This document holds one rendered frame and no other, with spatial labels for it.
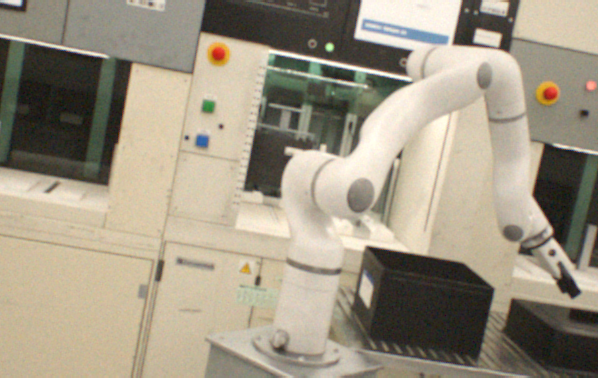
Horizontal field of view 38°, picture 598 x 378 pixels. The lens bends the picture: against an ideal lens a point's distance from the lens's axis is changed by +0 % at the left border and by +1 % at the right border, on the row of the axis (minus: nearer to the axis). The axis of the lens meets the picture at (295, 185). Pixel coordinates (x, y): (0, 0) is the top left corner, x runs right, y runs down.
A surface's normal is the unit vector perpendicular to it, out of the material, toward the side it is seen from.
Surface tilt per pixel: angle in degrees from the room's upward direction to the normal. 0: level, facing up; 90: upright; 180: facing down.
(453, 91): 113
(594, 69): 90
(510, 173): 69
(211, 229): 90
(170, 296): 90
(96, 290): 90
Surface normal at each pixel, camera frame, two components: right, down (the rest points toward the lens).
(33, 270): 0.10, 0.15
